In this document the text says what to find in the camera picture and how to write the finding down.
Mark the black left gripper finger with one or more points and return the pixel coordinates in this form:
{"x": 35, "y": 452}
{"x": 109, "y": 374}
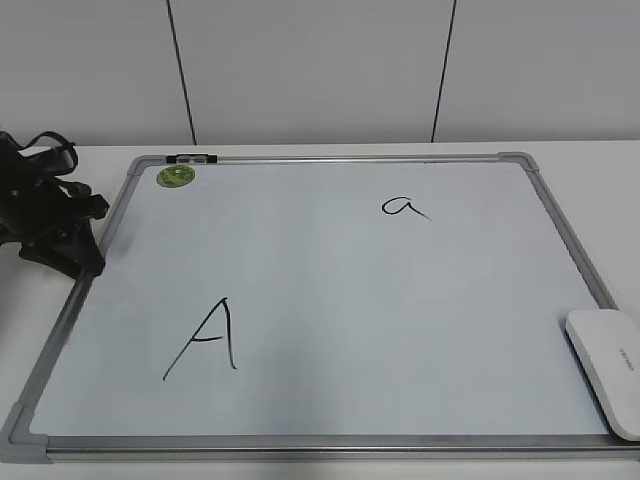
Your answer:
{"x": 70, "y": 250}
{"x": 80, "y": 203}

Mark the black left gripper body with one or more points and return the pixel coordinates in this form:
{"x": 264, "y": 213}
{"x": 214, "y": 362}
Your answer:
{"x": 30, "y": 192}

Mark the white board eraser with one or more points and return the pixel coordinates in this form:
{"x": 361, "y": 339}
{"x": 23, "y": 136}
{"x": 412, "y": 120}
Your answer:
{"x": 606, "y": 342}

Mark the round green magnet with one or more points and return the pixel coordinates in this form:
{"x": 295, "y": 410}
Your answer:
{"x": 175, "y": 176}

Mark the white board with grey frame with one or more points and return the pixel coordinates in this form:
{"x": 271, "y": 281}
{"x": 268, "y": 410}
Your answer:
{"x": 321, "y": 308}

